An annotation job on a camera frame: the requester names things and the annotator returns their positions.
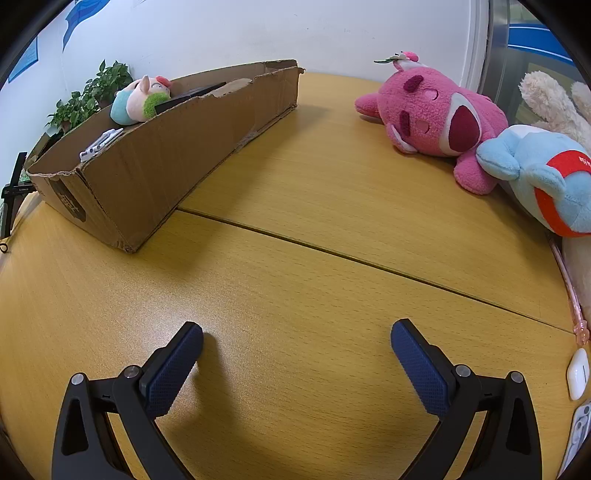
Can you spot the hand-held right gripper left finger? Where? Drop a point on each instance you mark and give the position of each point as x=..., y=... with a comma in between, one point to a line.
x=173, y=369

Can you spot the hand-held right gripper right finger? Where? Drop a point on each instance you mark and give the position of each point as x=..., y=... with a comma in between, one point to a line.
x=418, y=364

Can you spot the long cardboard box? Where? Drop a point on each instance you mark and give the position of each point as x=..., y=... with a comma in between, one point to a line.
x=161, y=166

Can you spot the white earbuds case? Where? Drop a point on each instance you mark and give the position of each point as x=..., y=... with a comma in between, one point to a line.
x=578, y=374

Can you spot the pink pen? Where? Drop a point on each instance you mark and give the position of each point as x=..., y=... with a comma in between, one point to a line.
x=569, y=288

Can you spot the white phone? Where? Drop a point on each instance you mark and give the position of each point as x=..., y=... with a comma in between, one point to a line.
x=579, y=429

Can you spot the beige plush toy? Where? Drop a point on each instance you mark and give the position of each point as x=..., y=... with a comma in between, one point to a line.
x=579, y=277

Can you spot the light blue plush toy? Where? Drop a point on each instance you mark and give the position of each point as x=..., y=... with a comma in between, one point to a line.
x=531, y=166

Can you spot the white plastic clip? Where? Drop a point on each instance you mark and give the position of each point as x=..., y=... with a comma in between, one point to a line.
x=99, y=145

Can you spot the pink bear plush toy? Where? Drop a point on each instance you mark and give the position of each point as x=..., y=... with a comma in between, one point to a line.
x=429, y=115

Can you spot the pink pig plush toy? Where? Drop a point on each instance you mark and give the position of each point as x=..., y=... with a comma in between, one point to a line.
x=138, y=101

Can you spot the black box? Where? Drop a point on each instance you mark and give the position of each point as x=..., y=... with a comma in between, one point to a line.
x=184, y=99

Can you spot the green potted plant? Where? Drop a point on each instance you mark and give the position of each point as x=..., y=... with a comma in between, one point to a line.
x=108, y=83
x=69, y=113

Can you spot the cream plush toy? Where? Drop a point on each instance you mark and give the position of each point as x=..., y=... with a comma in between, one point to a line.
x=549, y=101

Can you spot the glass partition with blue stripe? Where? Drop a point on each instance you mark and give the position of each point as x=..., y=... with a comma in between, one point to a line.
x=508, y=46

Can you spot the blue wall poster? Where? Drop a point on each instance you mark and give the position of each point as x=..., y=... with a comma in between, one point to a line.
x=25, y=60
x=78, y=18

